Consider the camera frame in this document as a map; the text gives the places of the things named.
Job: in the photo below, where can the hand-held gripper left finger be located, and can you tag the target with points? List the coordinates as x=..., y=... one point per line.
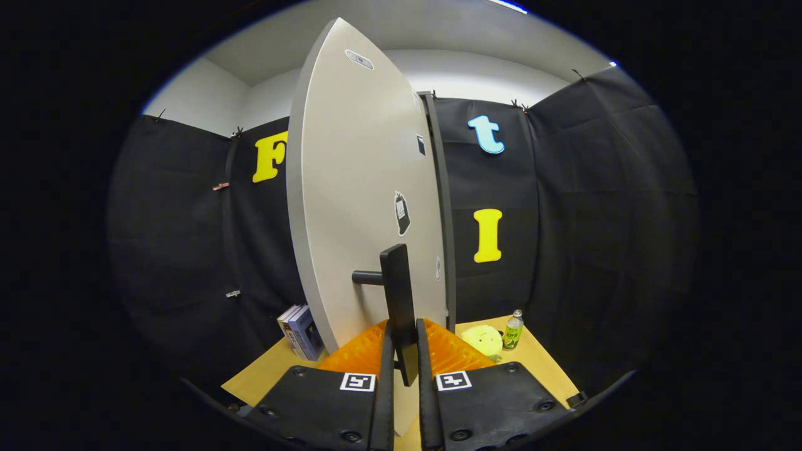
x=319, y=407

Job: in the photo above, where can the beige shoe cabinet door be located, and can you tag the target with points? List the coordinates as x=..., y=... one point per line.
x=351, y=188

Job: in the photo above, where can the green label drink bottle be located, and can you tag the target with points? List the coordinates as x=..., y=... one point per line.
x=512, y=335

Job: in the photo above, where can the black backdrop cloth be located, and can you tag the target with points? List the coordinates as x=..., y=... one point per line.
x=595, y=219

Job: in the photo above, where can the white spine book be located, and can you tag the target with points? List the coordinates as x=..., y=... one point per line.
x=287, y=319

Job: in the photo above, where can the blue cover book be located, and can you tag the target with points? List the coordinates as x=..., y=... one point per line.
x=308, y=335

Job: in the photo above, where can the yellow plush toy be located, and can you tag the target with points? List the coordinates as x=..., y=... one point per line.
x=482, y=339

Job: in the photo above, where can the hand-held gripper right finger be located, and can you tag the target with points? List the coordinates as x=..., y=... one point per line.
x=495, y=407

